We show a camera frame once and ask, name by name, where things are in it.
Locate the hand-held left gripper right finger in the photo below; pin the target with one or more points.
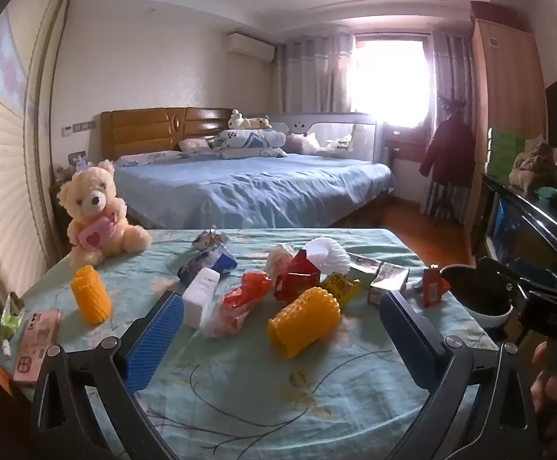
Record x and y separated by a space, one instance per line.
412 340

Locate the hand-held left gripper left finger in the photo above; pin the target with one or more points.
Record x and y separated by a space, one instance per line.
154 340

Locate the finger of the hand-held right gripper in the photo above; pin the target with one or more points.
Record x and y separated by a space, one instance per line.
499 275
547 281

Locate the black trash bin white rim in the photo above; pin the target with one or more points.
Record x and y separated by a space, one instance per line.
475 292

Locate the red carton white label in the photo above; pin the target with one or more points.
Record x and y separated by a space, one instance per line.
433 287

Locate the white tissue pack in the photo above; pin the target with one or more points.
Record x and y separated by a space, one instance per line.
199 297

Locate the green milk carton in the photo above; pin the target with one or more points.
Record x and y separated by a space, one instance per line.
389 280

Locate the small printed carton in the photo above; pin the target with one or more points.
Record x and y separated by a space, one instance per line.
367 264

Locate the yellow snack packet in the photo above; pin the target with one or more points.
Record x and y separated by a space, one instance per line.
341 287

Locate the blue and white carton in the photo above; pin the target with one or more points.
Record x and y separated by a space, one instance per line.
211 261

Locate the orange and white plastic bag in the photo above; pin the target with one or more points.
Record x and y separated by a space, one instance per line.
249 292

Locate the yellow corn toy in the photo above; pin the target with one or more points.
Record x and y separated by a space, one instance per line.
302 321
91 297

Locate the silver wrapper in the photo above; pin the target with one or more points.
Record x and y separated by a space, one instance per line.
209 239

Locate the white pleated paper liners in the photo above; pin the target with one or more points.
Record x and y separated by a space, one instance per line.
329 254

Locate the red snack packet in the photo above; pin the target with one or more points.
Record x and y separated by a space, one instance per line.
297 273

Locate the black glossy cabinet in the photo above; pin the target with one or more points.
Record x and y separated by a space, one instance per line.
532 220

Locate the green cloth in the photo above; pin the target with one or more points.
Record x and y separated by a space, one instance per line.
549 194

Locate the coat rack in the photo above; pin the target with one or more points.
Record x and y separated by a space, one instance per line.
444 201

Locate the brown plush toy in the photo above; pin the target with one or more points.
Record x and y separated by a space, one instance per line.
535 165

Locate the pink phone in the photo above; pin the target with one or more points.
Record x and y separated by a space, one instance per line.
36 345

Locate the stack of green boxes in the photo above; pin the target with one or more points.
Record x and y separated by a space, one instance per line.
504 153

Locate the dark red coat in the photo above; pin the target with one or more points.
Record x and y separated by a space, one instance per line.
446 153

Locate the green candy wrapper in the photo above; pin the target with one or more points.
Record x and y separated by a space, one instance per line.
12 316

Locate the wooden nightstand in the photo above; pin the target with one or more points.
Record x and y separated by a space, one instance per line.
60 230

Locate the cream teddy bear pink heart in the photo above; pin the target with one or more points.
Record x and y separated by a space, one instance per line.
91 201

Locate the wooden desk under window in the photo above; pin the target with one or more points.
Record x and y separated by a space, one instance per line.
403 146

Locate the bed with blue sheet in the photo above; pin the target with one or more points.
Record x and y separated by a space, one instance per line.
240 187

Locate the tall wooden wardrobe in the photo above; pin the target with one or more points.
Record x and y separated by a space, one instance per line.
504 96

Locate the flat blue pillow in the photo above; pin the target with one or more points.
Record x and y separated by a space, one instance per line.
154 157

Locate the pink white pillow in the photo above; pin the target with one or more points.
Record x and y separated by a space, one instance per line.
194 144

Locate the white plush with black print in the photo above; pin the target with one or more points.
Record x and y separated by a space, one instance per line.
340 143

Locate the grey striped curtain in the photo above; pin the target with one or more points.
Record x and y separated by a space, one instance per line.
448 72
312 76

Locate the wooden headboard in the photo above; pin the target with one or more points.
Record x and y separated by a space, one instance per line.
139 129

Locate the folded blue white quilt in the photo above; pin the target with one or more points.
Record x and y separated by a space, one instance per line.
249 141

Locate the window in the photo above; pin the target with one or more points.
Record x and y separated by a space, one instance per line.
389 81

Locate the pink plastic bag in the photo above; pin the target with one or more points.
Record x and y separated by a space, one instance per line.
302 143

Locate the small white plush toy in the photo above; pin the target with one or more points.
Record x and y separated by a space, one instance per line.
235 120

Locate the white slatted closet door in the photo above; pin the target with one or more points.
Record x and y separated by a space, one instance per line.
5 153

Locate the yellow plush toy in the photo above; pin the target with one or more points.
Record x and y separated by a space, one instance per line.
257 122

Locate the picture frame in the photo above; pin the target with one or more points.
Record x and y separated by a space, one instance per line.
78 160

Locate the grey bed guard rail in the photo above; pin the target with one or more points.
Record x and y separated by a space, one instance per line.
336 129

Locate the wall switch panel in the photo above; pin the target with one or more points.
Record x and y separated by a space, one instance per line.
79 127

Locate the wall air conditioner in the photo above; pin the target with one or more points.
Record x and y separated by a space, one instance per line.
249 47

